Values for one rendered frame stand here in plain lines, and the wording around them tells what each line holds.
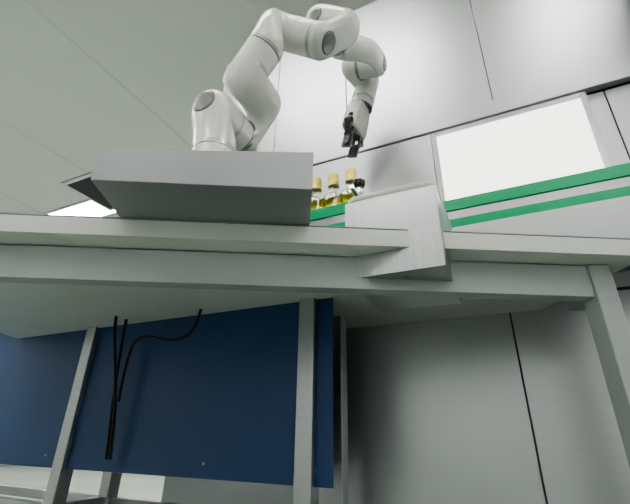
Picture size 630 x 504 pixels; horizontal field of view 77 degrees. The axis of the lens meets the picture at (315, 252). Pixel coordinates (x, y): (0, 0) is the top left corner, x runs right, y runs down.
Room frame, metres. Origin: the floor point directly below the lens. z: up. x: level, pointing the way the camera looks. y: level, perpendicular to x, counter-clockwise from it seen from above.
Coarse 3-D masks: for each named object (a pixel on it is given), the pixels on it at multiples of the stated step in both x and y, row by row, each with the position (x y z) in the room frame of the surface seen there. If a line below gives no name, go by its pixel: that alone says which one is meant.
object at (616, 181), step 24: (624, 168) 0.69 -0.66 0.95; (504, 192) 0.80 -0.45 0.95; (528, 192) 0.78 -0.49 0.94; (552, 192) 0.76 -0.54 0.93; (576, 192) 0.74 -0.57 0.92; (600, 192) 0.72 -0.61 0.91; (624, 192) 0.70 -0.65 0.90; (456, 216) 0.85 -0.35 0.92; (480, 216) 0.82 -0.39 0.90; (504, 216) 0.80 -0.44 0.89
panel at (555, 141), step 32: (480, 128) 0.95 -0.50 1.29; (512, 128) 0.92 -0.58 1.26; (544, 128) 0.88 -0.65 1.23; (576, 128) 0.85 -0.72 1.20; (448, 160) 1.00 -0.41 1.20; (480, 160) 0.96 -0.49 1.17; (512, 160) 0.92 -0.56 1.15; (544, 160) 0.89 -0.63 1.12; (576, 160) 0.86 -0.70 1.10; (448, 192) 1.00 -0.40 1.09; (480, 192) 0.97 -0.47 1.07
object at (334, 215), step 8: (320, 208) 0.90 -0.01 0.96; (328, 208) 0.89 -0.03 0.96; (336, 208) 0.88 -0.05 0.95; (344, 208) 0.87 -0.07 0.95; (312, 216) 0.91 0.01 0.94; (320, 216) 0.90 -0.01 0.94; (328, 216) 0.89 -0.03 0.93; (336, 216) 0.88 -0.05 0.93; (344, 216) 0.87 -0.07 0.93; (312, 224) 0.91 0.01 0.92; (320, 224) 0.90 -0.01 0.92; (328, 224) 0.89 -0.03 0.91; (336, 224) 0.88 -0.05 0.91; (344, 224) 0.87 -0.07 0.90
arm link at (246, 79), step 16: (256, 48) 0.61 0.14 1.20; (272, 48) 0.62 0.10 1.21; (240, 64) 0.62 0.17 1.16; (256, 64) 0.63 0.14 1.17; (272, 64) 0.65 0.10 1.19; (224, 80) 0.65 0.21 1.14; (240, 80) 0.64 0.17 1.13; (256, 80) 0.65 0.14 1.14; (240, 96) 0.68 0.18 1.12; (256, 96) 0.68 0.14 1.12; (272, 96) 0.70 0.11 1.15; (256, 112) 0.72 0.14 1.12; (272, 112) 0.73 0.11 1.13; (256, 128) 0.74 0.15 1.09; (256, 144) 0.76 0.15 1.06
